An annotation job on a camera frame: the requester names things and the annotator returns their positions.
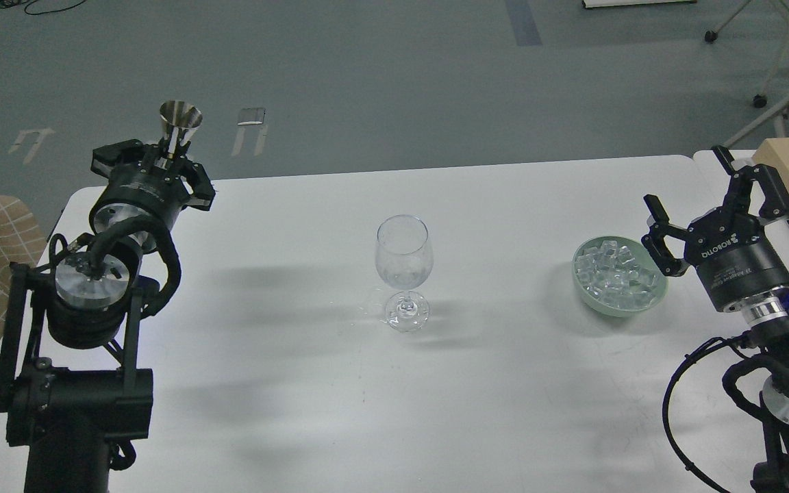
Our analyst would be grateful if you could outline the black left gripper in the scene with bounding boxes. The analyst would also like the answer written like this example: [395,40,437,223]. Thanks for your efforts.
[90,138,216,234]

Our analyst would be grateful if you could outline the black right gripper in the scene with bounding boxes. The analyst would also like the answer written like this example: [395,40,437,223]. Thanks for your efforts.
[641,145,789,314]

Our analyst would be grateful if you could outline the steel jigger measuring cup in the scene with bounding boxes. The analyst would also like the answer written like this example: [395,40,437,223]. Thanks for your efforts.
[159,100,203,160]

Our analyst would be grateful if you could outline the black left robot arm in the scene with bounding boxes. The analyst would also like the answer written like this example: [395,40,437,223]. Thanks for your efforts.
[0,136,215,492]

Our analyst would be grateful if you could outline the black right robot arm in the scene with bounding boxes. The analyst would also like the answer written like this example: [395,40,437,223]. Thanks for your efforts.
[641,144,789,492]

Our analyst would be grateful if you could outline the green bowl of ice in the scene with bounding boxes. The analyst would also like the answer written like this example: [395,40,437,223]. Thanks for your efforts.
[572,236,668,318]

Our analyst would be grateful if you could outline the clear wine glass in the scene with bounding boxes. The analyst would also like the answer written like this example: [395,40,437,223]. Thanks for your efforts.
[375,214,434,333]

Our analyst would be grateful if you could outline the white office chair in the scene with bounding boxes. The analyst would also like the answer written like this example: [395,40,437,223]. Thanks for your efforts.
[703,1,789,147]

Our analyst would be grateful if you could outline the black floor cables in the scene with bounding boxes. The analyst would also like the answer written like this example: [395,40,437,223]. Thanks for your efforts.
[0,0,87,29]

